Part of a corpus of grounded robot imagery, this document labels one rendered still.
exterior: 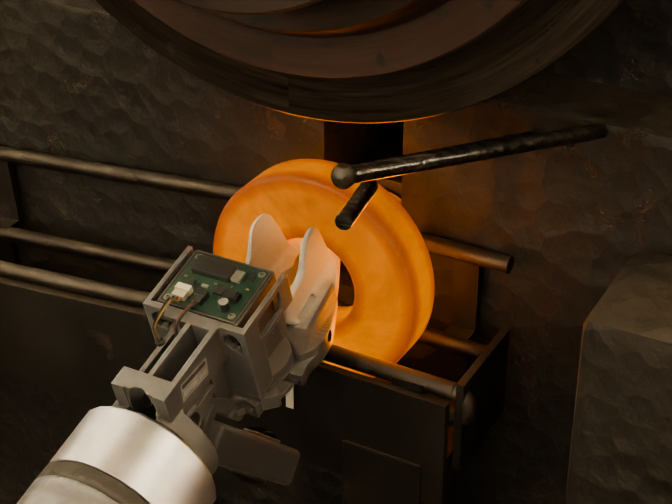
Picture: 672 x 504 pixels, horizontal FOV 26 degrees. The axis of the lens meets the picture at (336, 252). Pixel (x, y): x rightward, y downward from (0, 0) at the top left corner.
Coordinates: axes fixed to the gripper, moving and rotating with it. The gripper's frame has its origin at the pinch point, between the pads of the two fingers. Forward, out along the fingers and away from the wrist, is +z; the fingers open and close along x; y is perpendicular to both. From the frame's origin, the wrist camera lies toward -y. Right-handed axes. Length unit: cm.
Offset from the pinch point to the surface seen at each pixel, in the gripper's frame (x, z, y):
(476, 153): -12.9, -1.2, 13.1
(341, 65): -4.9, -1.3, 17.5
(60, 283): 19.4, -5.7, -4.8
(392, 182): -0.8, 8.9, -1.4
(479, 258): -9.7, 3.9, -1.3
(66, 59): 24.7, 7.0, 4.9
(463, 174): -7.7, 6.6, 3.3
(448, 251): -7.5, 3.9, -1.4
